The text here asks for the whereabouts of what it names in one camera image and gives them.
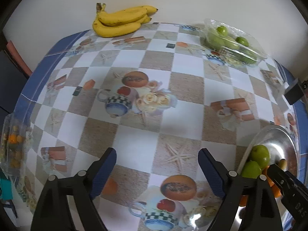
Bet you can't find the clear plastic fruit box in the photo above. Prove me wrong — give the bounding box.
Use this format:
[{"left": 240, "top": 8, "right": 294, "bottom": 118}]
[{"left": 202, "top": 19, "right": 267, "bottom": 66}]

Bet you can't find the green round jujube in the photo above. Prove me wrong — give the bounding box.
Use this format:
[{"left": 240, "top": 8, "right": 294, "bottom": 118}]
[{"left": 241, "top": 161, "right": 262, "bottom": 179}]

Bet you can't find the yellow banana bunch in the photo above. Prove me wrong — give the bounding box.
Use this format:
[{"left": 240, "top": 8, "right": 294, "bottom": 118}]
[{"left": 92, "top": 3, "right": 158, "bottom": 38}]

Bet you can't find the round silver metal tray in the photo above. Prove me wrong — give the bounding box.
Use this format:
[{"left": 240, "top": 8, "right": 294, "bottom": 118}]
[{"left": 237, "top": 125, "right": 298, "bottom": 176}]

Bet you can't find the brown round longan fruit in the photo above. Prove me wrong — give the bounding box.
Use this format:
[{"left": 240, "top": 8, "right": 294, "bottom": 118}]
[{"left": 278, "top": 159, "right": 288, "bottom": 171}]

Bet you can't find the green oval jujube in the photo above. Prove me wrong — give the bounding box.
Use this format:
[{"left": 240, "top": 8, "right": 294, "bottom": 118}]
[{"left": 249, "top": 145, "right": 270, "bottom": 169}]

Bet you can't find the orange tangerine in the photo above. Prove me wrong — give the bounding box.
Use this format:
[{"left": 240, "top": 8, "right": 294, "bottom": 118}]
[
  {"left": 239, "top": 195, "right": 248, "bottom": 207},
  {"left": 262, "top": 166, "right": 281, "bottom": 198}
]

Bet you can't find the black power adapter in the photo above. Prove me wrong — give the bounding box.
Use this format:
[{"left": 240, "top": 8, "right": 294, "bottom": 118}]
[{"left": 284, "top": 78, "right": 307, "bottom": 105}]

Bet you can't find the checkered printed tablecloth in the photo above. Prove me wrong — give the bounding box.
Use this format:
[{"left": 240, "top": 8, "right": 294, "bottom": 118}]
[{"left": 15, "top": 23, "right": 299, "bottom": 230}]

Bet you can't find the clear box of small fruits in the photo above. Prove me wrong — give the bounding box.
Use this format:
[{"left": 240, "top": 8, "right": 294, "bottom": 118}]
[{"left": 1, "top": 113, "right": 28, "bottom": 177}]

